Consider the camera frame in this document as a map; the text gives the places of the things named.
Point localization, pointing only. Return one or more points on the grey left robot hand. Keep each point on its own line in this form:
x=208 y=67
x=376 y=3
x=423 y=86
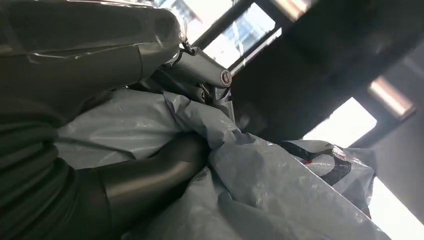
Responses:
x=82 y=49

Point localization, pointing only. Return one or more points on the grey package with black letters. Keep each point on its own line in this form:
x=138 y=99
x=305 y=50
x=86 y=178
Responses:
x=258 y=185

